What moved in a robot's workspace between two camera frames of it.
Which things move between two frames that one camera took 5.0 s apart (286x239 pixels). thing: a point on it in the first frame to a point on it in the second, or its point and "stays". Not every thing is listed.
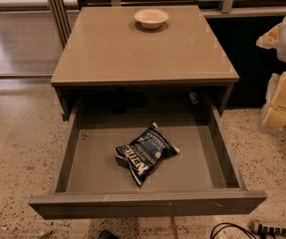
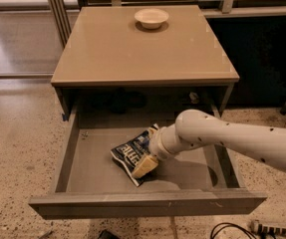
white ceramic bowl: (150, 18) stays
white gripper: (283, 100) to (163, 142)
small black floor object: (107, 234) stays
